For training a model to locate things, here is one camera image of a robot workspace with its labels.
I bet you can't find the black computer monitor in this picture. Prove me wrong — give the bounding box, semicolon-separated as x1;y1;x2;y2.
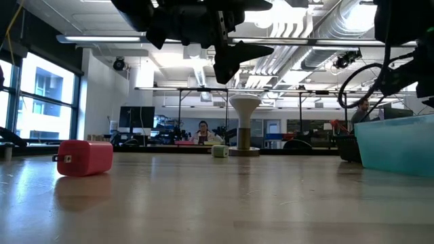
118;106;156;135

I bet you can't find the mint green wall charger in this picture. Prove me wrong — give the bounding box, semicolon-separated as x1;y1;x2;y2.
211;144;230;159

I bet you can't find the person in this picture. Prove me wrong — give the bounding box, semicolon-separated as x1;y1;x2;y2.
189;120;225;145
350;98;372;125

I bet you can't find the white dome brass base lamp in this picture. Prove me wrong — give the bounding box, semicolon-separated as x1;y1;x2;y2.
229;93;262;157

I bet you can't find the red desk lamp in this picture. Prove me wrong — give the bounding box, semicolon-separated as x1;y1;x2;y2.
329;118;350;136

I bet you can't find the black mesh basket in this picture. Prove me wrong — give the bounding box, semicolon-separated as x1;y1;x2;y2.
334;134;363;163

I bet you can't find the long ceiling light bar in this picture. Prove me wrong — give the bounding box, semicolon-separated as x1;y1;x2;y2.
56;33;418;47

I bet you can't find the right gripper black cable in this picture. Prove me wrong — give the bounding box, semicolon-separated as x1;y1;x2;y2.
337;50;420;110

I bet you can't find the background black gantry frame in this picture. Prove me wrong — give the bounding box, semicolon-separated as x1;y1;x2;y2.
177;87;230;136
298;89;349;136

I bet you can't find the coral red wall charger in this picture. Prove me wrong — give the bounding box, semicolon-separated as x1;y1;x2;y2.
52;140;114;178

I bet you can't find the teal translucent plastic bin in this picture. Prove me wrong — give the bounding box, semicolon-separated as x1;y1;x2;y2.
353;113;434;178

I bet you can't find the large office window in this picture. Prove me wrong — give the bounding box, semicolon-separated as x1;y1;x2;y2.
0;50;81;143

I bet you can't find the yellow hanging cable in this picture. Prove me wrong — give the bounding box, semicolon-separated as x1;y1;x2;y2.
0;0;26;65

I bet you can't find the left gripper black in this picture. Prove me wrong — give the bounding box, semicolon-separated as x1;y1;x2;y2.
111;0;275;85

